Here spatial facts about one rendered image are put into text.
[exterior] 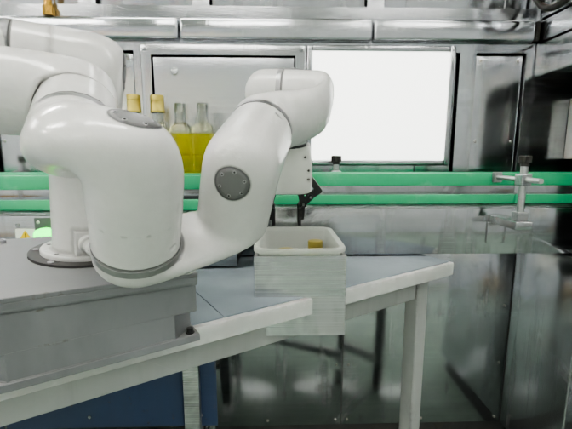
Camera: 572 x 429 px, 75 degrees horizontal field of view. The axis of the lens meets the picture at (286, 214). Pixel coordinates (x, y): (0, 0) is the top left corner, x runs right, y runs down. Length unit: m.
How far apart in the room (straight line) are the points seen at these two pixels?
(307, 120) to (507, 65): 0.94
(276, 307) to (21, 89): 0.47
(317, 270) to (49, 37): 0.53
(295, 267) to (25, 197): 0.65
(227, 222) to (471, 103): 1.02
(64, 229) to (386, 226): 0.72
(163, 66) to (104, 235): 0.88
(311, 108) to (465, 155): 0.83
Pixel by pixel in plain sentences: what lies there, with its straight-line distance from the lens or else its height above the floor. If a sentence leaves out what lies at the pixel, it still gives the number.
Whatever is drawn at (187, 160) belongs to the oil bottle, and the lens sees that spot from 1.00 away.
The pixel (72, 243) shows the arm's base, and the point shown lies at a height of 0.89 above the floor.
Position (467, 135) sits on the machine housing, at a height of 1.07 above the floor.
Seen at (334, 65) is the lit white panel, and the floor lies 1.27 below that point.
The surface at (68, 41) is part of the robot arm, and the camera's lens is 0.59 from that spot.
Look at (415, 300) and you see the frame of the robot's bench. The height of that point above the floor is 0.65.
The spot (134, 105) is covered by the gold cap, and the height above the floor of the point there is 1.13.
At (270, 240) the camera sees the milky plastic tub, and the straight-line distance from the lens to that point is 0.89.
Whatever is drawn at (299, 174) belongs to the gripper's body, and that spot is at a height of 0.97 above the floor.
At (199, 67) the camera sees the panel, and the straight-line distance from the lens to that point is 1.17.
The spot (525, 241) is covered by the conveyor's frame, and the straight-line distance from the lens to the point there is 1.17.
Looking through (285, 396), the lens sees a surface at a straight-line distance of 1.40.
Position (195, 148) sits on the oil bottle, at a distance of 0.99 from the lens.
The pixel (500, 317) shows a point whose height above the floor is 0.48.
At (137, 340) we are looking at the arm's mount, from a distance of 0.55.
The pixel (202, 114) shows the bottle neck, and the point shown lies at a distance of 1.01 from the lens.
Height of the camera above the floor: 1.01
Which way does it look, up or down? 9 degrees down
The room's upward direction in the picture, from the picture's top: straight up
